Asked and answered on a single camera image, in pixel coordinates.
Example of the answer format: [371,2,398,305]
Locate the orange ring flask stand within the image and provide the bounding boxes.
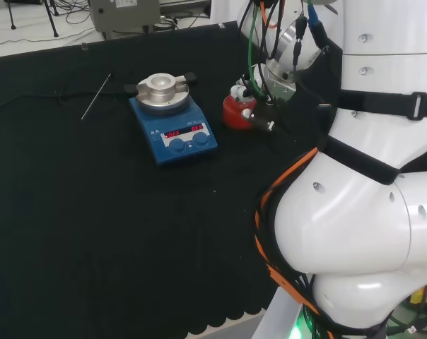
[222,94,259,131]

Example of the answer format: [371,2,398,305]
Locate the aluminium heating block black handles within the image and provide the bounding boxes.
[124,71,199,107]

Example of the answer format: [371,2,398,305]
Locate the white board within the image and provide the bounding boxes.
[208,0,242,25]

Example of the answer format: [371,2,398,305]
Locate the long black floor cable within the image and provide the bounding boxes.
[0,27,94,49]

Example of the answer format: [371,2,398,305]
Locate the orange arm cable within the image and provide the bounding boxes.
[255,147,324,339]

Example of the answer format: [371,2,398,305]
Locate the blue-base magnetic stirrer heater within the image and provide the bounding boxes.
[128,72,220,169]

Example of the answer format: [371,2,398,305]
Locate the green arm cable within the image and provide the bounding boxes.
[247,0,271,100]

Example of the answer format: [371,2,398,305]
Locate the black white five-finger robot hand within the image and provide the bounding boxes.
[230,63,299,133]

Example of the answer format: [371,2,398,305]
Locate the black floor cable bundle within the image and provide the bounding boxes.
[152,9,208,32]

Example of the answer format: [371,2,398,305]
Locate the yellow stop button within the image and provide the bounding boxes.
[409,277,427,308]

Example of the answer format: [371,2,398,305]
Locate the black bench cloth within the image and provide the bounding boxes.
[0,20,345,339]

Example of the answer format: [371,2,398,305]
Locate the black probe cable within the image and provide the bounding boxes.
[0,70,129,111]

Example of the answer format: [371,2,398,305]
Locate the grey metal cabinet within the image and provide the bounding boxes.
[88,0,162,40]

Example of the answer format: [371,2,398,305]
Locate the thin metal temperature probe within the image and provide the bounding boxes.
[81,73,112,121]

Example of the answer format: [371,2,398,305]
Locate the black tripod leg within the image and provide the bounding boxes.
[45,0,60,37]
[4,0,18,30]

